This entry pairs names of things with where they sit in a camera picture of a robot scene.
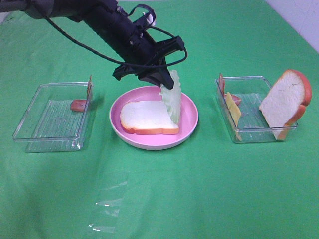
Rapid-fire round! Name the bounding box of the clear plastic film sheet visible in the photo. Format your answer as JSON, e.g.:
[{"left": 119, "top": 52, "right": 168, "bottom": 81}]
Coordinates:
[{"left": 86, "top": 171, "right": 128, "bottom": 239}]

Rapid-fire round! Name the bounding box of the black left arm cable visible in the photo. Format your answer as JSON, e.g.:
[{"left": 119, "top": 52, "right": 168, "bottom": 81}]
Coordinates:
[{"left": 44, "top": 3, "right": 188, "bottom": 69}]

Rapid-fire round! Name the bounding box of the yellow toy cheese slice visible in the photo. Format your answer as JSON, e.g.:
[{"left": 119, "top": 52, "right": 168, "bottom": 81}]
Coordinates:
[{"left": 225, "top": 92, "right": 242, "bottom": 142}]

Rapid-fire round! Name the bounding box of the toy lettuce leaf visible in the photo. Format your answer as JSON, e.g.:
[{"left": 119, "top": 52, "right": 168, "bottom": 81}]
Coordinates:
[{"left": 160, "top": 70, "right": 181, "bottom": 124}]

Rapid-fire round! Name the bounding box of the pink round plate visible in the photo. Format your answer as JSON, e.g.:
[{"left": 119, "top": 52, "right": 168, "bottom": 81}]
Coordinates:
[{"left": 109, "top": 86, "right": 198, "bottom": 150}]

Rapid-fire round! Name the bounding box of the clear plastic tray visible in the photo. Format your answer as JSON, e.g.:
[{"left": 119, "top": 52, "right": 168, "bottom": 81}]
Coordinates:
[
  {"left": 215, "top": 75, "right": 299, "bottom": 144},
  {"left": 12, "top": 82, "right": 93, "bottom": 153}
]

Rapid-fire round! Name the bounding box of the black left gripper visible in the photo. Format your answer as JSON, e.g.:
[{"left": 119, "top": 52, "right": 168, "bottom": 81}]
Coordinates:
[{"left": 112, "top": 23, "right": 184, "bottom": 90}]

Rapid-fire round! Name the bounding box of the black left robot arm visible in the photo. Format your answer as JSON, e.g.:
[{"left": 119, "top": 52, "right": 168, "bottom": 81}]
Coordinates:
[{"left": 0, "top": 0, "right": 186, "bottom": 90}]

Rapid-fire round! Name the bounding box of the toy bread slice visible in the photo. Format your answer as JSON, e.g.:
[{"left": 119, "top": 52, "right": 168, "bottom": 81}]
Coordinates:
[
  {"left": 259, "top": 69, "right": 312, "bottom": 140},
  {"left": 120, "top": 101, "right": 179, "bottom": 135}
]

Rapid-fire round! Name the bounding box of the toy bacon strip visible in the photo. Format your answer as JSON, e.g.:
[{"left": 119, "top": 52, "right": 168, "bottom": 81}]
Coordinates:
[
  {"left": 218, "top": 73, "right": 241, "bottom": 106},
  {"left": 70, "top": 75, "right": 92, "bottom": 112}
]

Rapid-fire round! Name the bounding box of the left clear plastic tray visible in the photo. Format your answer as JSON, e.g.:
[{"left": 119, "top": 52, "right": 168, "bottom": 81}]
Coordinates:
[{"left": 12, "top": 82, "right": 93, "bottom": 153}]

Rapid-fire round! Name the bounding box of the green table cloth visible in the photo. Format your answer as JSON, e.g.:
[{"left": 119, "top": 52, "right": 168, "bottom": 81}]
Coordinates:
[{"left": 0, "top": 0, "right": 319, "bottom": 239}]

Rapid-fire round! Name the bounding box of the right clear plastic tray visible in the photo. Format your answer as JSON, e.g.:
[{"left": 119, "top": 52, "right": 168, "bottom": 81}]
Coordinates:
[{"left": 215, "top": 75, "right": 299, "bottom": 144}]

